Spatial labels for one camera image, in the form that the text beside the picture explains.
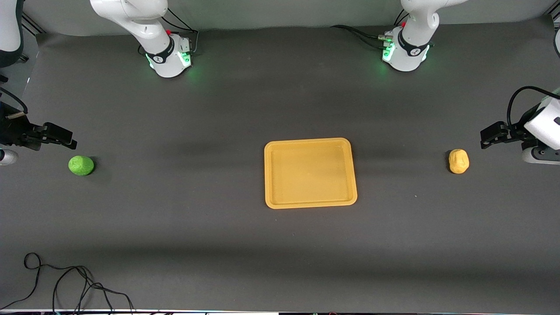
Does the yellow potato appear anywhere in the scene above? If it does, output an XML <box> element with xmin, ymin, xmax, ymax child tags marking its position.
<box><xmin>448</xmin><ymin>149</ymin><xmax>470</xmax><ymax>175</ymax></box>

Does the yellow plastic tray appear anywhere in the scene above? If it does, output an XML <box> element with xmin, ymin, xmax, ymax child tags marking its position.
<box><xmin>264</xmin><ymin>137</ymin><xmax>358</xmax><ymax>210</ymax></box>

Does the black right arm base cable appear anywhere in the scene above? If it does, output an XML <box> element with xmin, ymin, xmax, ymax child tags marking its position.
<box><xmin>138</xmin><ymin>8</ymin><xmax>200</xmax><ymax>56</ymax></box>

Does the black left arm base cable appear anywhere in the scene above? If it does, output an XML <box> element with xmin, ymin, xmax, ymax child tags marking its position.
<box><xmin>330</xmin><ymin>9</ymin><xmax>407</xmax><ymax>49</ymax></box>

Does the black arm base cable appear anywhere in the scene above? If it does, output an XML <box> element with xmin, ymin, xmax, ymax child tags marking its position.
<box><xmin>330</xmin><ymin>9</ymin><xmax>407</xmax><ymax>49</ymax></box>
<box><xmin>138</xmin><ymin>8</ymin><xmax>200</xmax><ymax>56</ymax></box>

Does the green apple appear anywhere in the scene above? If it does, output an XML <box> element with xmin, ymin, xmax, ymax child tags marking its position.
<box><xmin>68</xmin><ymin>155</ymin><xmax>95</xmax><ymax>176</ymax></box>

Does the thin black loose cable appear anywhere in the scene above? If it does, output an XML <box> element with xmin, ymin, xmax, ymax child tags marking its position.
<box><xmin>0</xmin><ymin>252</ymin><xmax>135</xmax><ymax>315</ymax></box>

